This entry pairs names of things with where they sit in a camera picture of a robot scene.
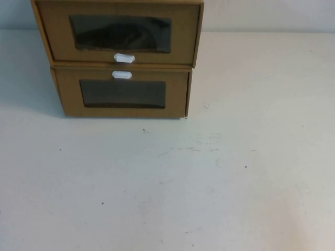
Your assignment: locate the cardboard drawer with window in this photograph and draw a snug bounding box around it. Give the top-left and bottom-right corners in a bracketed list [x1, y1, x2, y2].
[35, 0, 202, 64]

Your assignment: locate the brown windowed cardboard shoe box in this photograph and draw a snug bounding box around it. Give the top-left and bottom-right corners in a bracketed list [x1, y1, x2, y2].
[50, 66, 194, 119]

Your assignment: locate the brown cardboard box sleeve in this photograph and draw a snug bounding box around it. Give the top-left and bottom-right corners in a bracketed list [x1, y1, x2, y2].
[30, 0, 205, 70]

